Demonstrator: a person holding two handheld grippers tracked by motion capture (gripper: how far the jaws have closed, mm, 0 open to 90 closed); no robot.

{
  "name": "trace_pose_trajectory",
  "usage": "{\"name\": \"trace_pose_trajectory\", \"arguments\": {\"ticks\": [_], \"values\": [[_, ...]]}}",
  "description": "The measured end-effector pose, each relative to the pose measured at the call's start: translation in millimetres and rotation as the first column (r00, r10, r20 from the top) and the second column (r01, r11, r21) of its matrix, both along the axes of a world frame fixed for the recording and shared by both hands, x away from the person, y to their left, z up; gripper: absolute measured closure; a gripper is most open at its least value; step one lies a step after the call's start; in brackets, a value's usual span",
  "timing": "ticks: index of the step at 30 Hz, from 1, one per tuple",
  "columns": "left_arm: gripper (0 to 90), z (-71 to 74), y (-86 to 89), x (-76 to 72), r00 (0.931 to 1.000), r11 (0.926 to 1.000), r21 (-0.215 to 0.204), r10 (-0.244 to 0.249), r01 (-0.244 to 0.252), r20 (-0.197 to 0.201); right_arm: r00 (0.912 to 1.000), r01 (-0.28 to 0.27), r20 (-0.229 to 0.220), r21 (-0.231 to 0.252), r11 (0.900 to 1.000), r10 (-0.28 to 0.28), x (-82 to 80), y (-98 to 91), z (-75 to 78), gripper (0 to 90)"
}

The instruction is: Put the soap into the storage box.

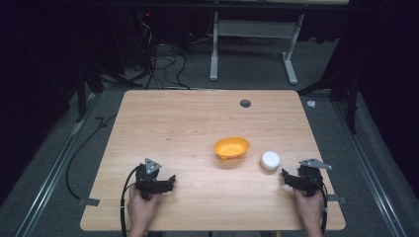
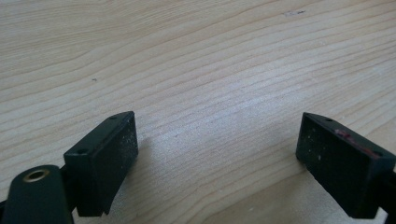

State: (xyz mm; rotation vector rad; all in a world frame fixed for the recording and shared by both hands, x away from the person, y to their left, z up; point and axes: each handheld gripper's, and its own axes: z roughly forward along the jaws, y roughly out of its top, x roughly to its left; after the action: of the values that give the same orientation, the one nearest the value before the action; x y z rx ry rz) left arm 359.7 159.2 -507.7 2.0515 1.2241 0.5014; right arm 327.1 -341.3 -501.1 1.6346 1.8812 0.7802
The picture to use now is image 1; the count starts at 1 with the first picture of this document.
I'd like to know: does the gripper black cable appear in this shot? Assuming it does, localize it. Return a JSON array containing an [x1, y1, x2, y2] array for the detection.
[[120, 165, 142, 237], [305, 174, 330, 235]]

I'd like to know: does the orange bowl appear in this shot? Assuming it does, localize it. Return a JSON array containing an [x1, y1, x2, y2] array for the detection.
[[212, 135, 251, 162]]

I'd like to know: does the white desk frame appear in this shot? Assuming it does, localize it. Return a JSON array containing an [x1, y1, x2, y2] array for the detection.
[[209, 11, 306, 86]]

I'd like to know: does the long black floor cable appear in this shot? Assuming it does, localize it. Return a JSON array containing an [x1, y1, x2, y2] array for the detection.
[[64, 113, 119, 201]]

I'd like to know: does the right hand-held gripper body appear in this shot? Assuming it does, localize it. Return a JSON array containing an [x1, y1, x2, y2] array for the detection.
[[294, 158, 333, 198]]

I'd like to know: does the person's right hand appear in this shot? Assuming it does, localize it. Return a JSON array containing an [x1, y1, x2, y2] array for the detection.
[[292, 188, 326, 229]]

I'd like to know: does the person's left hand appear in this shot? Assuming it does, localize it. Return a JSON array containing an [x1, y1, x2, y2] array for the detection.
[[126, 187, 162, 229]]

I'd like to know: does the tangle of black floor cables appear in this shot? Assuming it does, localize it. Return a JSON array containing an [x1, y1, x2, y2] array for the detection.
[[133, 39, 192, 91]]

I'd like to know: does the metal floor rail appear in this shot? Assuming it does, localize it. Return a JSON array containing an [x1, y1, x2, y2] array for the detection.
[[13, 93, 102, 237], [330, 101, 409, 237]]

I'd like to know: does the black metal stand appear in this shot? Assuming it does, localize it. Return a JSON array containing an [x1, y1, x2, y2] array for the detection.
[[296, 70, 361, 135], [73, 61, 105, 124]]

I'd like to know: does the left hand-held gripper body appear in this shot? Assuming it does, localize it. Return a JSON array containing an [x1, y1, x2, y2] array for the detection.
[[133, 157, 170, 201]]

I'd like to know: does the white round container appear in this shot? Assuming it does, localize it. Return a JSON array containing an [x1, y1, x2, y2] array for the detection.
[[260, 150, 282, 173]]

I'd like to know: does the grey table bracket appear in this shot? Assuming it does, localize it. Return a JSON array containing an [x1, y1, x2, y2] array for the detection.
[[327, 194, 348, 205], [77, 197, 101, 208]]

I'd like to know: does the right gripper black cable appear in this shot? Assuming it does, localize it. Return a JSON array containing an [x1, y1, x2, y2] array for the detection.
[[305, 174, 330, 235]]

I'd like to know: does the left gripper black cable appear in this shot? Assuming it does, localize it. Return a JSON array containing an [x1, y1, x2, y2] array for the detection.
[[120, 165, 142, 237]]

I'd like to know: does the dark computer tower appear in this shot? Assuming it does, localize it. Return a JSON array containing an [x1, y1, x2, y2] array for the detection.
[[132, 9, 159, 72]]

